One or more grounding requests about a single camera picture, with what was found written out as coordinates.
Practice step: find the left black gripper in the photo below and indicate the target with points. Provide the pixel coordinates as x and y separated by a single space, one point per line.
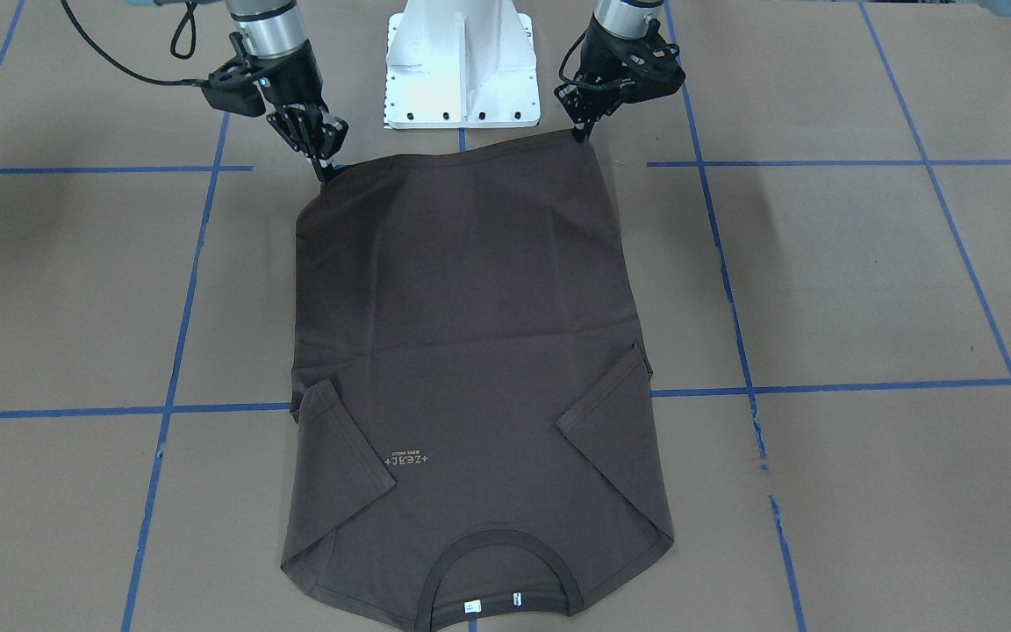
608 60

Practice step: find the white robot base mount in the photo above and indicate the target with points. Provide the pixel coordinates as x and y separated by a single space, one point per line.
460 64

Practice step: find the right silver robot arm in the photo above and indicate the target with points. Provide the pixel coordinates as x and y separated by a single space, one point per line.
270 30

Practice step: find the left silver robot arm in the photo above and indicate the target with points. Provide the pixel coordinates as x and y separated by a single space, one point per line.
630 19

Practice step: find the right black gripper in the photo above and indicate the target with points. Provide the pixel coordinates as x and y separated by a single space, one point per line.
292 86

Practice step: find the dark brown t-shirt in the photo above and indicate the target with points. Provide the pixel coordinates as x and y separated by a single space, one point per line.
472 394

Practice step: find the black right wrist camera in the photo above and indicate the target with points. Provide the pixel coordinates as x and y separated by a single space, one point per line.
232 87

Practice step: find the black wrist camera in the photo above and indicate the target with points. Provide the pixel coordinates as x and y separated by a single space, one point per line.
653 70
232 87

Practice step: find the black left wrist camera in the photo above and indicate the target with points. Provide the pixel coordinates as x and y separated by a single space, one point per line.
653 70

